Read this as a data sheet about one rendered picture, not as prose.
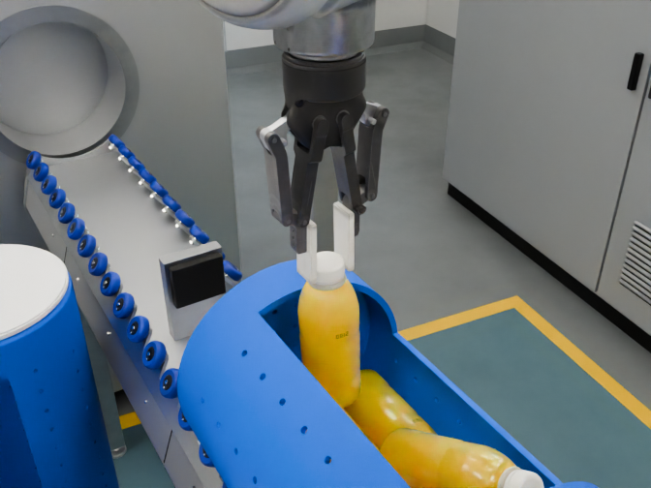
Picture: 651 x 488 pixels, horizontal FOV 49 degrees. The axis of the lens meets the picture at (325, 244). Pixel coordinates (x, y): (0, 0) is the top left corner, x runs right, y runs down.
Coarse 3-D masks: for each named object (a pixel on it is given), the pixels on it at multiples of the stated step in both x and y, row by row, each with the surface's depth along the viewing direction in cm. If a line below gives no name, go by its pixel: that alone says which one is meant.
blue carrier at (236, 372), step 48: (240, 288) 83; (288, 288) 82; (192, 336) 84; (240, 336) 78; (288, 336) 92; (384, 336) 96; (192, 384) 82; (240, 384) 75; (288, 384) 72; (432, 384) 89; (240, 432) 73; (288, 432) 69; (336, 432) 66; (480, 432) 83; (240, 480) 73; (288, 480) 67; (336, 480) 63; (384, 480) 61
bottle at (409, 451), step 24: (408, 432) 80; (384, 456) 79; (408, 456) 77; (432, 456) 74; (456, 456) 72; (480, 456) 70; (504, 456) 71; (408, 480) 76; (432, 480) 73; (456, 480) 70; (480, 480) 69; (504, 480) 68
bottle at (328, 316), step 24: (312, 288) 76; (336, 288) 75; (312, 312) 76; (336, 312) 75; (312, 336) 77; (336, 336) 77; (312, 360) 79; (336, 360) 78; (336, 384) 80; (360, 384) 84
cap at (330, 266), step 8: (320, 256) 76; (328, 256) 76; (336, 256) 76; (320, 264) 75; (328, 264) 75; (336, 264) 75; (344, 264) 75; (320, 272) 74; (328, 272) 74; (336, 272) 74; (344, 272) 76; (320, 280) 74; (328, 280) 74; (336, 280) 75
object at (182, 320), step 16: (176, 256) 115; (192, 256) 115; (208, 256) 116; (176, 272) 113; (192, 272) 114; (208, 272) 116; (176, 288) 114; (192, 288) 116; (208, 288) 118; (224, 288) 119; (176, 304) 116; (192, 304) 120; (208, 304) 121; (176, 320) 119; (192, 320) 121; (176, 336) 121
